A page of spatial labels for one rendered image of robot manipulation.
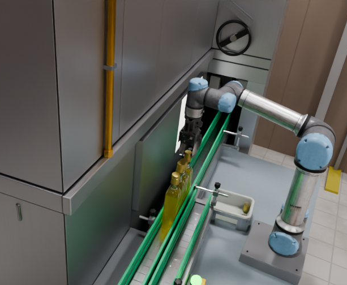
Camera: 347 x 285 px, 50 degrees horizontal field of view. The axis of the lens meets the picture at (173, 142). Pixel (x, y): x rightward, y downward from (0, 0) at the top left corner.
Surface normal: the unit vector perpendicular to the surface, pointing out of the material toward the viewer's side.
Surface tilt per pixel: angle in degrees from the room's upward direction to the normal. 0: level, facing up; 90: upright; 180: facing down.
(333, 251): 0
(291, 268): 3
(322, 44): 90
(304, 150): 81
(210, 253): 0
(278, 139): 90
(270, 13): 90
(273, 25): 90
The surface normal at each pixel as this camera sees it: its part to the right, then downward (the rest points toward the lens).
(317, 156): -0.44, 0.26
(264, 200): 0.11, -0.86
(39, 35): -0.32, 0.45
